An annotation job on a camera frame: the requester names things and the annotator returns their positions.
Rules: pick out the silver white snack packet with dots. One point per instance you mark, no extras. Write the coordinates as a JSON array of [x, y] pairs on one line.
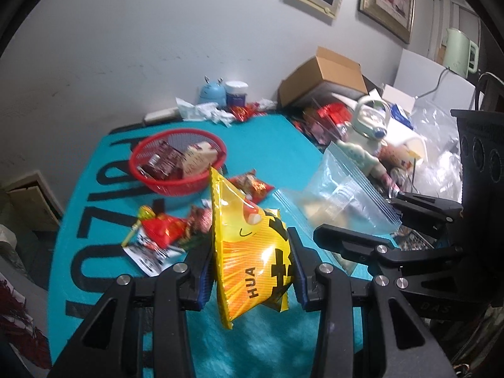
[[201, 220]]

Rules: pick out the red plastic mesh basket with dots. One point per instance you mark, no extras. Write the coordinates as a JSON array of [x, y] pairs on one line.
[[173, 187]]

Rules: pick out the open cardboard box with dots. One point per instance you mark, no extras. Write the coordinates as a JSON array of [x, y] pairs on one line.
[[327, 75]]

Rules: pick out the red snack bag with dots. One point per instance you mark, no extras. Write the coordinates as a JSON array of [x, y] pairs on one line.
[[332, 114]]

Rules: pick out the blue white packet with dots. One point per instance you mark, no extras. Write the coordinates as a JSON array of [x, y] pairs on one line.
[[399, 112]]

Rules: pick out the blue jar white lid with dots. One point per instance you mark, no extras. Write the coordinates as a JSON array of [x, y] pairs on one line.
[[236, 96]]

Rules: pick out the white crumpled wrapper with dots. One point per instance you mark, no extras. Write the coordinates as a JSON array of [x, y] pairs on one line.
[[265, 104]]

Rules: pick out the white toy kettle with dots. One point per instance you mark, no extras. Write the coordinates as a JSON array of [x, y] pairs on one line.
[[362, 149]]

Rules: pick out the cream snack packet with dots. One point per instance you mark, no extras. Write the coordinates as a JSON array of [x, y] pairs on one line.
[[197, 159]]

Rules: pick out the clear zip bag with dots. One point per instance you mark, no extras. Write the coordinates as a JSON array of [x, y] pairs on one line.
[[338, 193]]

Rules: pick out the white paper box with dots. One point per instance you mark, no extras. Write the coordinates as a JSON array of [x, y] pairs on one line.
[[397, 96]]

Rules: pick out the white plastic container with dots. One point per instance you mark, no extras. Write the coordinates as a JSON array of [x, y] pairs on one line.
[[409, 138]]

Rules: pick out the crumpled white tissue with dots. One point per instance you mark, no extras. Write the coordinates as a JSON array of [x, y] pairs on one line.
[[193, 110], [220, 117]]

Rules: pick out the red orange snack packet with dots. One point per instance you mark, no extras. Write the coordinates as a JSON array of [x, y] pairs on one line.
[[254, 185]]

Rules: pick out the white black snack packet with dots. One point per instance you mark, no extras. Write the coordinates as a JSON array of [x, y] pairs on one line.
[[147, 258]]

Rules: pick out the clear plastic bags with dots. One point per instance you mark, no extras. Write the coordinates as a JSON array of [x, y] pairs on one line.
[[437, 157]]

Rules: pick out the wooden wall hatch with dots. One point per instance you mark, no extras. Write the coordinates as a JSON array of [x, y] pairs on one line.
[[31, 204]]

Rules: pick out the green electric kettle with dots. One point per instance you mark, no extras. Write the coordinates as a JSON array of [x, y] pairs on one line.
[[458, 53]]

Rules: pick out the small red snack packet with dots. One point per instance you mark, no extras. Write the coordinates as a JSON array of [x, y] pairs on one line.
[[163, 230]]

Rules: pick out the red patterned cloth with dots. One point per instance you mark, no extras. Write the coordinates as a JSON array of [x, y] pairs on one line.
[[19, 323]]

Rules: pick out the lollipop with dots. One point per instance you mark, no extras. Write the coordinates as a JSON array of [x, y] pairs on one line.
[[145, 215]]

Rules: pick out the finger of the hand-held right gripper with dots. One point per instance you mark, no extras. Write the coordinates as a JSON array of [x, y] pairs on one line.
[[425, 206], [354, 242]]

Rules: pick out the brown snack packet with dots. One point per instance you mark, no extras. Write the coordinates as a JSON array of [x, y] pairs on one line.
[[163, 161]]

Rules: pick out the gold framed picture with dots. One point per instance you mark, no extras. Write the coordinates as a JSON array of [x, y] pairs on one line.
[[388, 0]]

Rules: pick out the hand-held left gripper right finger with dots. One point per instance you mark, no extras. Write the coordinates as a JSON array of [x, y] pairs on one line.
[[299, 283]]

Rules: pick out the red candy wrapper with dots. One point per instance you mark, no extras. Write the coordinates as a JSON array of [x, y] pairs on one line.
[[242, 112]]

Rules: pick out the yellow snack packet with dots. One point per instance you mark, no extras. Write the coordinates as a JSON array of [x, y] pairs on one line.
[[248, 260]]

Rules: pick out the blue round alarm clock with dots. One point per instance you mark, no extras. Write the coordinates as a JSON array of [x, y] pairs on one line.
[[212, 94]]

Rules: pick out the white power strip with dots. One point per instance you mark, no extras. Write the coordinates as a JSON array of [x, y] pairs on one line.
[[159, 115]]

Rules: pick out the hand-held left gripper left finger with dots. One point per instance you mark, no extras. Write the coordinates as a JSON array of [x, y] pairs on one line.
[[205, 283]]

